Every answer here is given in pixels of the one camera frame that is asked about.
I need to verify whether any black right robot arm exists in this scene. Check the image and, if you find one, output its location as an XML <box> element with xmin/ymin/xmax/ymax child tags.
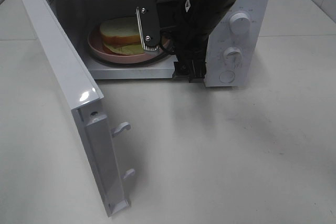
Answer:
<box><xmin>136</xmin><ymin>0</ymin><xmax>243</xmax><ymax>83</ymax></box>

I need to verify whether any pink plate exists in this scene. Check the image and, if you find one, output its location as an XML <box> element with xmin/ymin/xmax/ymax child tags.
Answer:
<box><xmin>87</xmin><ymin>17</ymin><xmax>166</xmax><ymax>65</ymax></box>

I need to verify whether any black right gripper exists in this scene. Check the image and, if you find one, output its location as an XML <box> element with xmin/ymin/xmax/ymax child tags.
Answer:
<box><xmin>136</xmin><ymin>0</ymin><xmax>206</xmax><ymax>82</ymax></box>

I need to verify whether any upper white power knob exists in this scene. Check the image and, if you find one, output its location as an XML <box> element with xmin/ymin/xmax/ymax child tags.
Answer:
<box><xmin>229</xmin><ymin>12</ymin><xmax>251</xmax><ymax>35</ymax></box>

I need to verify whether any sandwich with white bread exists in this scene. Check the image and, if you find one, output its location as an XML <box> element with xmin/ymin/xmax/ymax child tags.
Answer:
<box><xmin>99</xmin><ymin>17</ymin><xmax>144</xmax><ymax>56</ymax></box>

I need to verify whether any glass microwave turntable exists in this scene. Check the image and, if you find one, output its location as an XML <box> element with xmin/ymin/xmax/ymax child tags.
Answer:
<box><xmin>88</xmin><ymin>37</ymin><xmax>174</xmax><ymax>68</ymax></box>

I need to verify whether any round white door button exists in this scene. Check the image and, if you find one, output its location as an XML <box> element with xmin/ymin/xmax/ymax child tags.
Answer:
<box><xmin>219</xmin><ymin>71</ymin><xmax>235</xmax><ymax>83</ymax></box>

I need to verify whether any white timer knob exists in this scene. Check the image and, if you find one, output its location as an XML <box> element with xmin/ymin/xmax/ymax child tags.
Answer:
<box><xmin>223</xmin><ymin>47</ymin><xmax>243</xmax><ymax>68</ymax></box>

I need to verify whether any white microwave oven body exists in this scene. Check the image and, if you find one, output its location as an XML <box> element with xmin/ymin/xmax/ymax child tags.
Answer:
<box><xmin>22</xmin><ymin>0</ymin><xmax>272</xmax><ymax>88</ymax></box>

